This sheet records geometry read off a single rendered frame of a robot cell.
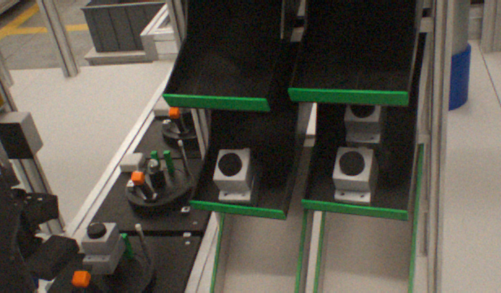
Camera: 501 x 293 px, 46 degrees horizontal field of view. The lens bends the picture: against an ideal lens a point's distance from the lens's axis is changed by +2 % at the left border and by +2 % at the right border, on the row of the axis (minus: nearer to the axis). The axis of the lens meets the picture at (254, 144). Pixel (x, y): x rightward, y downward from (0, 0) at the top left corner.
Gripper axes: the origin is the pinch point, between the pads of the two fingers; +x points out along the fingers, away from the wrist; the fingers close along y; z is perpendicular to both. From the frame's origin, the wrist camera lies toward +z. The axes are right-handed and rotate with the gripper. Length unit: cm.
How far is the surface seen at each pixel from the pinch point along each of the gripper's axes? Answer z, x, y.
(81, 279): 5.1, 5.8, -3.4
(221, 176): 12.5, -12.2, -27.4
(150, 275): 14.6, 14.1, -6.8
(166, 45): 118, 25, 58
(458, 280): 41, 28, -52
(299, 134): 23.0, -12.4, -34.0
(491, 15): 136, 20, -46
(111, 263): 11.1, 8.5, -3.4
